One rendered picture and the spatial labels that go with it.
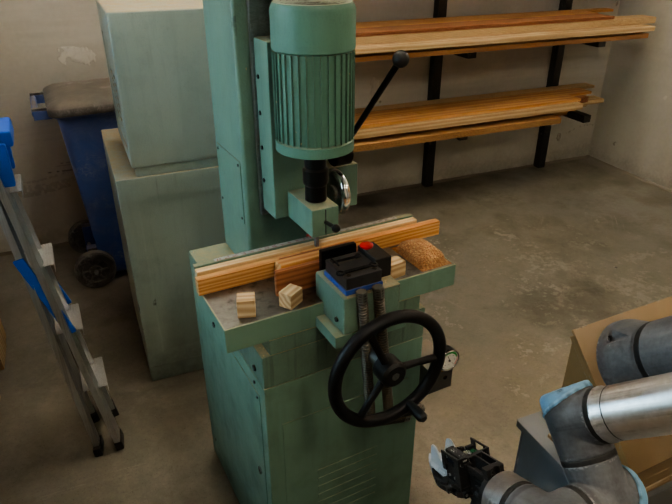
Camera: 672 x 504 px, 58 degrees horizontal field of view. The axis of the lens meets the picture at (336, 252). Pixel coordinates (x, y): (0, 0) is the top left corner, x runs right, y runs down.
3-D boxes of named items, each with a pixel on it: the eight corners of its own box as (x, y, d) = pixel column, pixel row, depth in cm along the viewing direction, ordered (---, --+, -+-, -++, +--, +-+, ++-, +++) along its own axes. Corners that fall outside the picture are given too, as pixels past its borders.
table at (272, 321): (241, 381, 121) (238, 356, 118) (196, 306, 144) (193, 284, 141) (479, 302, 146) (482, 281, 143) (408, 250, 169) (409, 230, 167)
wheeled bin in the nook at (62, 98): (75, 297, 303) (29, 105, 258) (67, 251, 347) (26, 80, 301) (201, 270, 328) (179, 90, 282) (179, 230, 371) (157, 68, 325)
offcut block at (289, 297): (290, 296, 137) (290, 283, 135) (302, 301, 135) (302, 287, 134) (279, 306, 134) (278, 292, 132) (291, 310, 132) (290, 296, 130)
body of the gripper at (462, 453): (470, 434, 115) (513, 460, 105) (475, 476, 117) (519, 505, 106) (437, 448, 112) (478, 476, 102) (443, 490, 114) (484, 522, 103)
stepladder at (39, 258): (83, 465, 211) (-63, 145, 151) (76, 418, 231) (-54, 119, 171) (130, 446, 216) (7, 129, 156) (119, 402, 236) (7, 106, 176)
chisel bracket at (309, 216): (312, 244, 141) (311, 211, 137) (287, 221, 152) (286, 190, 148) (340, 237, 144) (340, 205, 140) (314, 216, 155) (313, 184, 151)
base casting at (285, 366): (262, 391, 137) (259, 358, 133) (190, 277, 182) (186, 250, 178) (424, 335, 156) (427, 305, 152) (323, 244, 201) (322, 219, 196)
